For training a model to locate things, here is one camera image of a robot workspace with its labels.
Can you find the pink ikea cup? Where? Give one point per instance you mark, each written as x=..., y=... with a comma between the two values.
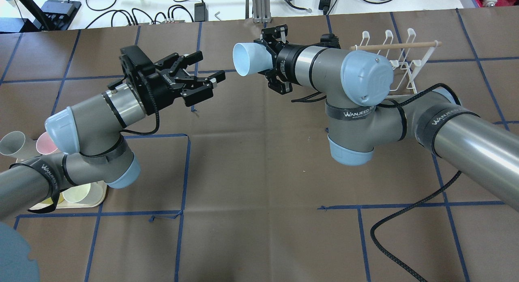
x=45, y=145

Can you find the aluminium frame post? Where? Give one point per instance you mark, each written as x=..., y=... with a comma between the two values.
x=261, y=11

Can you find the cream white ikea cup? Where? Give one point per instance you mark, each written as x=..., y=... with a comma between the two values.
x=87, y=194

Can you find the white wire cup rack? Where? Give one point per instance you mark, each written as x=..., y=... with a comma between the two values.
x=407, y=59

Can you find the grey ikea cup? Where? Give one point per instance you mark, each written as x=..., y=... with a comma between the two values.
x=18, y=145

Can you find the light blue ikea cup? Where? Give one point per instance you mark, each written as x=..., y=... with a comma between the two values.
x=250, y=58

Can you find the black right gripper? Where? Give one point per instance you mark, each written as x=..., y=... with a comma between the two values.
x=286, y=59

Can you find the black power adapter brick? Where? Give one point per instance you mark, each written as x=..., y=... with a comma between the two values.
x=200, y=12

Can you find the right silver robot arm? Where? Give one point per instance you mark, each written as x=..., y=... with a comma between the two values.
x=361, y=116

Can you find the black usb hub box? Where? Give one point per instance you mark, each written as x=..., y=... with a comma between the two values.
x=60, y=13

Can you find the cream plastic tray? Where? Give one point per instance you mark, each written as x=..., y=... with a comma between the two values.
x=62, y=203

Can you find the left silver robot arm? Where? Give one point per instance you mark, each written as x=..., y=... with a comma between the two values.
x=89, y=135

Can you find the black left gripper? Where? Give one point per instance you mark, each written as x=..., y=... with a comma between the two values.
x=159, y=86

